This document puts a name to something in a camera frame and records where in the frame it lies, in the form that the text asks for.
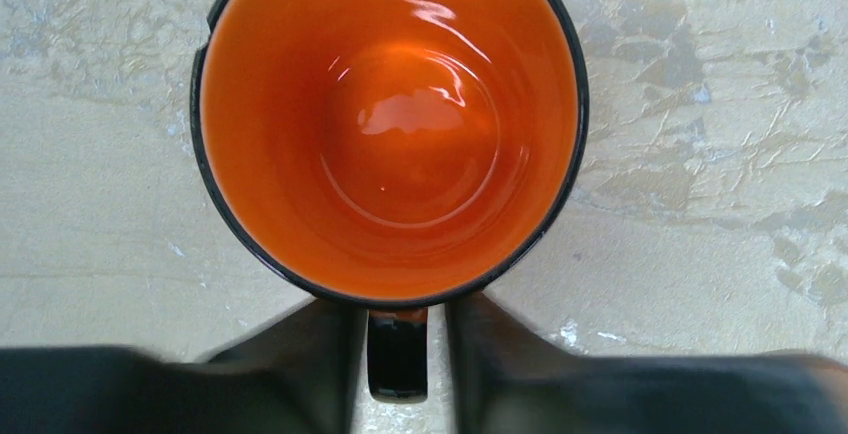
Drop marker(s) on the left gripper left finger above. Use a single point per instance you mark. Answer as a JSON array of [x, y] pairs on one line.
[[296, 374]]

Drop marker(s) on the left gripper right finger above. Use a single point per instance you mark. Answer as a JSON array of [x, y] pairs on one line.
[[507, 379]]

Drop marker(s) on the orange mug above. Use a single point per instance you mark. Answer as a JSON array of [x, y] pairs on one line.
[[389, 154]]

